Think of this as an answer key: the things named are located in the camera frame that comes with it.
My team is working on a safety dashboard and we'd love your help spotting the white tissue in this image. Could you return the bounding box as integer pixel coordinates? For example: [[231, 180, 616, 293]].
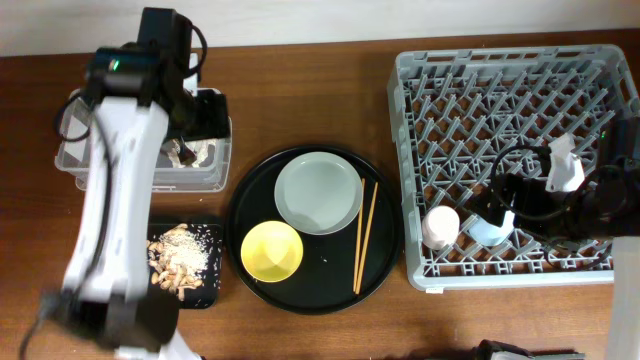
[[163, 139, 217, 168]]

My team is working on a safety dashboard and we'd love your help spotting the gold snack wrapper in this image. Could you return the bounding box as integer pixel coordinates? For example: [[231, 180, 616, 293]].
[[176, 139, 197, 166]]

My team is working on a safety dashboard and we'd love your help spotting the blue plastic cup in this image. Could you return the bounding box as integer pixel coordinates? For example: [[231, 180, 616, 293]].
[[468, 211, 515, 247]]

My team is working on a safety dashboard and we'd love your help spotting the pink plastic cup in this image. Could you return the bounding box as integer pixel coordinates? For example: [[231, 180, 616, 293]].
[[421, 205, 460, 250]]

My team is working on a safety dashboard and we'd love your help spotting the yellow bowl with food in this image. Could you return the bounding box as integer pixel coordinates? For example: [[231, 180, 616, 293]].
[[240, 221, 304, 283]]

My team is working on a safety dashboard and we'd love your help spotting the wooden chopstick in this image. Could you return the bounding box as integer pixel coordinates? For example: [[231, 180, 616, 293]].
[[355, 182, 379, 295], [352, 178, 366, 294]]

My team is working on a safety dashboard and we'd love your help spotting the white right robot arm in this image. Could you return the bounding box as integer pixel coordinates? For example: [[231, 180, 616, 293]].
[[469, 115, 639, 359]]

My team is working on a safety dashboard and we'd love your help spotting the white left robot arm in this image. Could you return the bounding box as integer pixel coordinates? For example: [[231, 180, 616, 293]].
[[35, 44, 230, 359]]

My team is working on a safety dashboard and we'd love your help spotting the grey dishwasher rack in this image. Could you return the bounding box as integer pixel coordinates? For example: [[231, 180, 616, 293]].
[[387, 45, 639, 293]]

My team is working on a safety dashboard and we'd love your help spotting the clear plastic bin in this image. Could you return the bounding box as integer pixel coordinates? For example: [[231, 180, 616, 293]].
[[54, 92, 232, 194]]

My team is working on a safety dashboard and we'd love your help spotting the pile of food scraps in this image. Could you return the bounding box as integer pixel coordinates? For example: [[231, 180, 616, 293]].
[[147, 223, 209, 302]]

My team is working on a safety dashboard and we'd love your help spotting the grey plate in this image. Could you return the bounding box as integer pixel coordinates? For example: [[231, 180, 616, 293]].
[[274, 151, 363, 236]]

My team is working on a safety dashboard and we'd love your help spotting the black base device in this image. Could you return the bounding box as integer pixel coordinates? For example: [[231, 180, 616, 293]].
[[471, 340, 586, 360]]

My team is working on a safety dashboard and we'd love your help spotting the black rectangular tray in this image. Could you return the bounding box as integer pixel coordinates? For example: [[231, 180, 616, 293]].
[[147, 215, 223, 309]]

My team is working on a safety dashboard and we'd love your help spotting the round black tray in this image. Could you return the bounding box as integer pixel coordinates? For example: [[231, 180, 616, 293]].
[[224, 145, 404, 315]]

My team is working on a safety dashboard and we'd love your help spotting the black cable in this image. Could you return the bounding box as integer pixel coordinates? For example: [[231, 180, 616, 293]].
[[489, 144, 616, 274]]

